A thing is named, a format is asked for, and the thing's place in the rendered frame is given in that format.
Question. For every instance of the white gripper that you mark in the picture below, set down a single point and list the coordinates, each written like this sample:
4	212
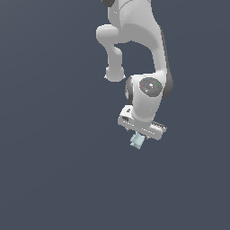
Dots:
140	126

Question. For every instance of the small pale blue object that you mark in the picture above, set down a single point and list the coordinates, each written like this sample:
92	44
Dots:
137	140

